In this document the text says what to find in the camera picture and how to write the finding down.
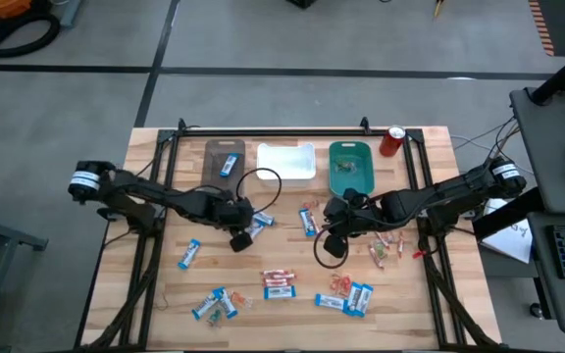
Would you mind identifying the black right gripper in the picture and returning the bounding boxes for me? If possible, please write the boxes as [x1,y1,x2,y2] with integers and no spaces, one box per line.
[320,187,386,259]

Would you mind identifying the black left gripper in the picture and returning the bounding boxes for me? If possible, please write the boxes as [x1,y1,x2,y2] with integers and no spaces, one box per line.
[207,189,260,254]

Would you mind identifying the green gummy packet red label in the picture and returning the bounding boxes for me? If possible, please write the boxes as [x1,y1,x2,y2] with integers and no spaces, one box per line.
[335,157,359,177]

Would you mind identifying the teal plastic bin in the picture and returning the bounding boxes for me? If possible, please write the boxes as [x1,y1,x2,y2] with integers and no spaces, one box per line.
[328,140,377,198]

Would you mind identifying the white plastic bin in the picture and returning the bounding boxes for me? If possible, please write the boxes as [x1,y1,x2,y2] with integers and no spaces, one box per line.
[255,141,318,188]

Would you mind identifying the red soda can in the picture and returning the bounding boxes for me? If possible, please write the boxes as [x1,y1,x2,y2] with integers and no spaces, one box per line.
[379,125,407,159]

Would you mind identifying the black desk leg bar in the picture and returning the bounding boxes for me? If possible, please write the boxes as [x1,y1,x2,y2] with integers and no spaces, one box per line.
[472,185,543,241]

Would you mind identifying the white paper sheet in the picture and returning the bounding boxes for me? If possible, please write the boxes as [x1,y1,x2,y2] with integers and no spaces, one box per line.
[480,197,535,266]

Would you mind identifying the dark grey desk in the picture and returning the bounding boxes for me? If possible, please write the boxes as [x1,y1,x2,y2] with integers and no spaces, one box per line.
[509,86,565,335]

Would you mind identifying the grey metal cart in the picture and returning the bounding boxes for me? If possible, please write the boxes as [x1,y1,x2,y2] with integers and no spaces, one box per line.
[0,195,50,353]

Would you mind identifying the black diagonal stand pole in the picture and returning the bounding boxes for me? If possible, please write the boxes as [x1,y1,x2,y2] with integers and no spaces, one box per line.
[529,41,565,107]

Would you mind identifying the orange vacuum cleaner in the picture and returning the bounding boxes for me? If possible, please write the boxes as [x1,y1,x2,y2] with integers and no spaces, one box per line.
[0,0,34,20]

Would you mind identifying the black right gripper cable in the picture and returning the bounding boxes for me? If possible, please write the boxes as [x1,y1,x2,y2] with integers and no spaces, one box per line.
[312,228,351,271]

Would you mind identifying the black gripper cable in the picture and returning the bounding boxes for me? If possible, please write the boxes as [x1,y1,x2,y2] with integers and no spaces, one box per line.
[234,167,283,217]
[312,228,351,271]

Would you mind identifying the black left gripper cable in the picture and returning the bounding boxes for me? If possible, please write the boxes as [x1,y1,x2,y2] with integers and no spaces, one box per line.
[234,167,283,217]

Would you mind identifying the black aluminium table frame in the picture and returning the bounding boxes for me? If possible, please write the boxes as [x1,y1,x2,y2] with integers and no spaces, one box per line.
[74,126,504,352]

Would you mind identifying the grey floor cables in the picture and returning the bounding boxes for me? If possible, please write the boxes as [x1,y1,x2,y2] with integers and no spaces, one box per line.
[451,115,534,177]

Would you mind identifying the black vacuum hose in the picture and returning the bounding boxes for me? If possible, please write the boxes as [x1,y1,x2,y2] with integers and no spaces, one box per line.
[0,12,62,59]

